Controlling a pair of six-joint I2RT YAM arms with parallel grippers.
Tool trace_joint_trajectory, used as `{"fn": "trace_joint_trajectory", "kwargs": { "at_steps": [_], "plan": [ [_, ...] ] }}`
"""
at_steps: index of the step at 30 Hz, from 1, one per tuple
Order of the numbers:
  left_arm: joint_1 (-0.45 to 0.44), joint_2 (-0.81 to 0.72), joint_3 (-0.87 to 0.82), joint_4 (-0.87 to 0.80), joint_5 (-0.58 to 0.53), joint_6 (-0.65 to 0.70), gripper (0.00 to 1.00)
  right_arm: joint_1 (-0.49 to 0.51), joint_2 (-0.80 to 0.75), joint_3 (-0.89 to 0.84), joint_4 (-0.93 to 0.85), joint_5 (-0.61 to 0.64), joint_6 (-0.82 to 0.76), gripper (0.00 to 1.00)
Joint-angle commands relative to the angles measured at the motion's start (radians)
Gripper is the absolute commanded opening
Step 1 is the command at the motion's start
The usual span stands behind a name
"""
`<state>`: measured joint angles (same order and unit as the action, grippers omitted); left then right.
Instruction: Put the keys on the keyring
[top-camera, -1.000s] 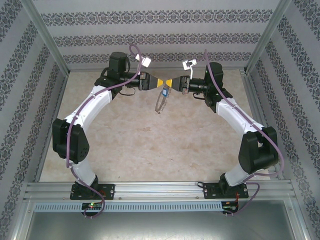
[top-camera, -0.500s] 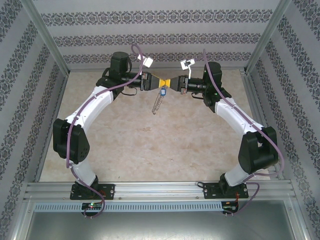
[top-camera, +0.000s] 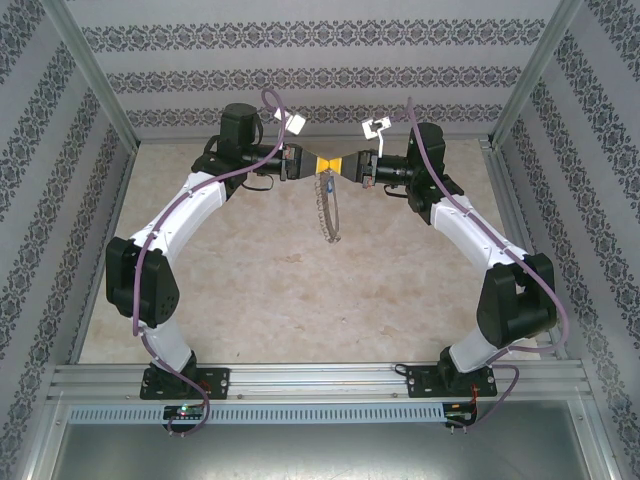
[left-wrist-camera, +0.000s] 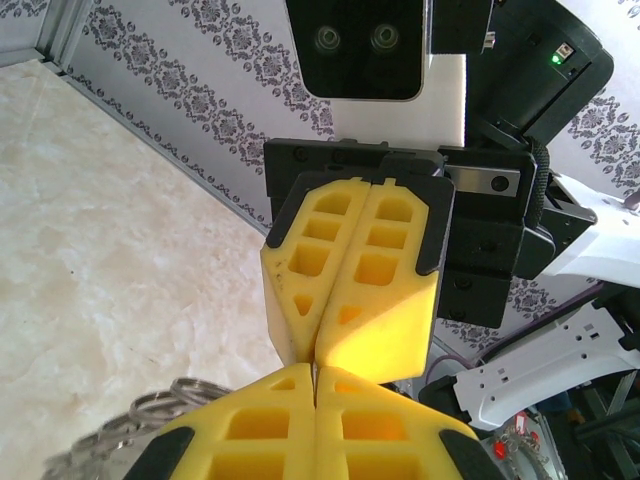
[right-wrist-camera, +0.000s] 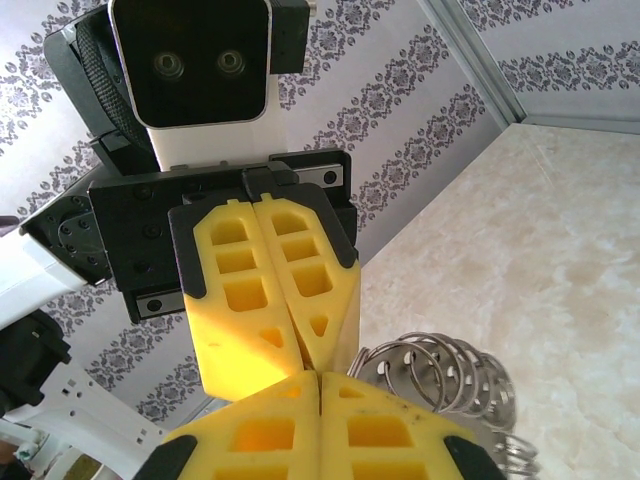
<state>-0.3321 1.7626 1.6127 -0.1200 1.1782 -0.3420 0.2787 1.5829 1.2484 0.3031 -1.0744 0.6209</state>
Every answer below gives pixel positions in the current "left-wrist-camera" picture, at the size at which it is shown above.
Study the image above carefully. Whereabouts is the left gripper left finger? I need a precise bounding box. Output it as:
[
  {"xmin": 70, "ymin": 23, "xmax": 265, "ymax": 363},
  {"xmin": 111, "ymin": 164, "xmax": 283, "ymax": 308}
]
[{"xmin": 124, "ymin": 363, "xmax": 318, "ymax": 480}]

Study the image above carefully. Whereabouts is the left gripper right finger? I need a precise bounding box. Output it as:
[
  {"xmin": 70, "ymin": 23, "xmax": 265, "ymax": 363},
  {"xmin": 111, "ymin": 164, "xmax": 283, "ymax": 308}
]
[{"xmin": 314, "ymin": 367, "xmax": 506, "ymax": 480}]

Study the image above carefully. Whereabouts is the metal disc with key rings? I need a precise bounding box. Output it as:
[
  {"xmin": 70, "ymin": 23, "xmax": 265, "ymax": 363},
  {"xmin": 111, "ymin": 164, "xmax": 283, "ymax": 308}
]
[{"xmin": 42, "ymin": 377, "xmax": 236, "ymax": 480}]

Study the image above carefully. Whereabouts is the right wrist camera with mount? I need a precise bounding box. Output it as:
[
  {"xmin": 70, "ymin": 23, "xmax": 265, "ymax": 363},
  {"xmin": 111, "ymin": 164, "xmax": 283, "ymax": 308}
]
[{"xmin": 284, "ymin": 0, "xmax": 469, "ymax": 149}]

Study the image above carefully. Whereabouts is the aluminium frame post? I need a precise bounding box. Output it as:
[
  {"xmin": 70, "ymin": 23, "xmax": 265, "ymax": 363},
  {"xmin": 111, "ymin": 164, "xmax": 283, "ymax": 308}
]
[{"xmin": 29, "ymin": 0, "xmax": 95, "ymax": 66}]

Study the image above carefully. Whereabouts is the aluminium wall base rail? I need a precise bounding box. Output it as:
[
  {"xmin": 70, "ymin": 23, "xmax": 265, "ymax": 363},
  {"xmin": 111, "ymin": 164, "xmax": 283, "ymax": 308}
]
[{"xmin": 0, "ymin": 45, "xmax": 47, "ymax": 70}]

